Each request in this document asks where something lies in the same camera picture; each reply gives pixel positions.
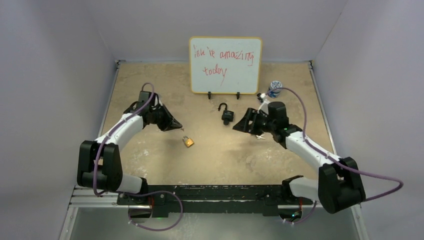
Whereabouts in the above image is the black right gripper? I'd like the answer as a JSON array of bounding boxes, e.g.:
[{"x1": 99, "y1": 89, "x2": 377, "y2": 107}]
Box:
[{"x1": 233, "y1": 108, "x2": 276, "y2": 137}]

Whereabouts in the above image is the black padlock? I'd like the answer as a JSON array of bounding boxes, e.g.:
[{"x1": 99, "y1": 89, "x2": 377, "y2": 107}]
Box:
[{"x1": 218, "y1": 102, "x2": 234, "y2": 126}]

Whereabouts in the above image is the small brass padlock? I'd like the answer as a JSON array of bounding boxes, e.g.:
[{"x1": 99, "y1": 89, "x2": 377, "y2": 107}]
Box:
[{"x1": 182, "y1": 136, "x2": 195, "y2": 148}]

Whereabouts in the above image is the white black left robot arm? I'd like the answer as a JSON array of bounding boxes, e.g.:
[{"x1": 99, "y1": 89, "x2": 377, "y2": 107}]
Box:
[{"x1": 77, "y1": 90, "x2": 183, "y2": 205}]

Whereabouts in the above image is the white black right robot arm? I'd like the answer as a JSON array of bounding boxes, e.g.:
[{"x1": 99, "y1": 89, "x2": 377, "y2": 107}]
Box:
[{"x1": 233, "y1": 101, "x2": 366, "y2": 214}]

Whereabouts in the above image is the blue white round tin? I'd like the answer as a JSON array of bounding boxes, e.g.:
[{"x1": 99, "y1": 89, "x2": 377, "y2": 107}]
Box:
[{"x1": 266, "y1": 80, "x2": 283, "y2": 98}]

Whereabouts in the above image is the yellow framed whiteboard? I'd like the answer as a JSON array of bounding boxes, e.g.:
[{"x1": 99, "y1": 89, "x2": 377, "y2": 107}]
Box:
[{"x1": 188, "y1": 36, "x2": 263, "y2": 95}]

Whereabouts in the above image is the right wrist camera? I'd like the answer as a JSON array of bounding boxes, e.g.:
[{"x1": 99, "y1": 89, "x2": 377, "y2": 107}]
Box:
[{"x1": 257, "y1": 93, "x2": 270, "y2": 114}]

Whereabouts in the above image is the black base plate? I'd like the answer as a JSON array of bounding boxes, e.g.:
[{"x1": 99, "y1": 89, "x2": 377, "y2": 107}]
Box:
[{"x1": 117, "y1": 184, "x2": 313, "y2": 218}]

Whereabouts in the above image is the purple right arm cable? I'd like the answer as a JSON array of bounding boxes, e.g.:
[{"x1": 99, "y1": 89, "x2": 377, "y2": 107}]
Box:
[{"x1": 261, "y1": 87, "x2": 405, "y2": 226}]

